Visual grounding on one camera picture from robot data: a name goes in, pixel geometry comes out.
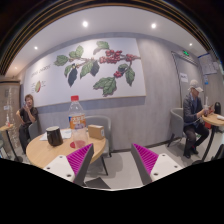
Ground black mug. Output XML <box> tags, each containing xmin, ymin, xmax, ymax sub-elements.
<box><xmin>46</xmin><ymin>126</ymin><xmax>63</xmax><ymax>147</ymax></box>

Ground seated person white cap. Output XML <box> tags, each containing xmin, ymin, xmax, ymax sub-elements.
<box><xmin>183</xmin><ymin>80</ymin><xmax>209</xmax><ymax>158</ymax></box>

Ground small cardboard box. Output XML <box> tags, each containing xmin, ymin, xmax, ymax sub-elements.
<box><xmin>88</xmin><ymin>125</ymin><xmax>105</xmax><ymax>140</ymax></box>

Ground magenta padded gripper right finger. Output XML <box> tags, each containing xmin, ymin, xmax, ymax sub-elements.
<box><xmin>130</xmin><ymin>142</ymin><xmax>184</xmax><ymax>186</ymax></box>

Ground grey chair left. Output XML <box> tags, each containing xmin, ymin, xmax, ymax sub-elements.
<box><xmin>28</xmin><ymin>121</ymin><xmax>39</xmax><ymax>140</ymax></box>

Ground round wooden table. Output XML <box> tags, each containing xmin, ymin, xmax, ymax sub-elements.
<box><xmin>193</xmin><ymin>113</ymin><xmax>224</xmax><ymax>165</ymax></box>
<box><xmin>26</xmin><ymin>133</ymin><xmax>106</xmax><ymax>168</ymax></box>

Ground grey armchair right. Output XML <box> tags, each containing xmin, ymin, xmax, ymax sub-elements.
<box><xmin>168</xmin><ymin>108</ymin><xmax>185</xmax><ymax>146</ymax></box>

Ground coffee plant wall poster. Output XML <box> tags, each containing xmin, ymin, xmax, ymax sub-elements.
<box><xmin>24</xmin><ymin>38</ymin><xmax>146</xmax><ymax>107</ymax></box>

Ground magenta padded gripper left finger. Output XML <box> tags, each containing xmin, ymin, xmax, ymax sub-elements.
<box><xmin>42</xmin><ymin>143</ymin><xmax>95</xmax><ymax>187</ymax></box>

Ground grey door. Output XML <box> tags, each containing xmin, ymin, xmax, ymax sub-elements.
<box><xmin>169</xmin><ymin>51</ymin><xmax>203</xmax><ymax>109</ymax></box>

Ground black thermos bottle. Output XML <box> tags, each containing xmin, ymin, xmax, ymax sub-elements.
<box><xmin>214</xmin><ymin>102</ymin><xmax>221</xmax><ymax>115</ymax></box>

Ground red round coaster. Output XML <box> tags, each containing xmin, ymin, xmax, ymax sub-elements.
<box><xmin>70</xmin><ymin>142</ymin><xmax>76</xmax><ymax>148</ymax></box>

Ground seated person black shirt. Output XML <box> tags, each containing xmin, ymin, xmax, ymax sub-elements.
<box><xmin>16</xmin><ymin>94</ymin><xmax>38</xmax><ymax>153</ymax></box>

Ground clear plastic bottle red cap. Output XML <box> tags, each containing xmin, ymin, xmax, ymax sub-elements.
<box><xmin>68</xmin><ymin>95</ymin><xmax>88</xmax><ymax>148</ymax></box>

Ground round wooden table right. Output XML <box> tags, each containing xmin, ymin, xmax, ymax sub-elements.
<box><xmin>193</xmin><ymin>113</ymin><xmax>224</xmax><ymax>165</ymax></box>

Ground grey upholstered chair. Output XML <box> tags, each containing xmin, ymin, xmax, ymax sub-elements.
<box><xmin>86</xmin><ymin>115</ymin><xmax>112</xmax><ymax>157</ymax></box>

